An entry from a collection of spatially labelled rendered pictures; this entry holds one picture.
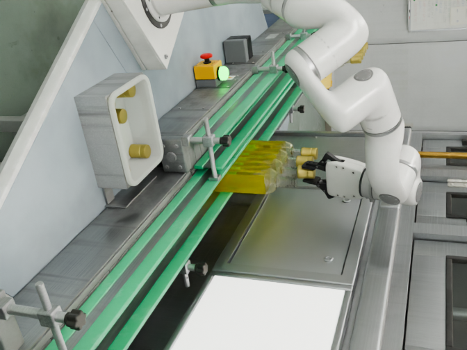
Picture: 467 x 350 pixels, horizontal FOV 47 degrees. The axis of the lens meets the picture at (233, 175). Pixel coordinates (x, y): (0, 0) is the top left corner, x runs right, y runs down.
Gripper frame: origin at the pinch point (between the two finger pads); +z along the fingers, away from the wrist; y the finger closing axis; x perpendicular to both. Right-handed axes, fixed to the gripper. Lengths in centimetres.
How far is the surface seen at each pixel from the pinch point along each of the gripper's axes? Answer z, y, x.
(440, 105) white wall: 116, -206, -569
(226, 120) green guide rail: 23.0, 13.8, 3.7
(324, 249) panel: -10.5, -12.2, 14.9
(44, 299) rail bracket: 0, 20, 81
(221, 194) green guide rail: 19.5, -2.9, 14.9
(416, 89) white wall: 145, -184, -562
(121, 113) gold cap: 27, 28, 36
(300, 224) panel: 0.4, -12.4, 7.0
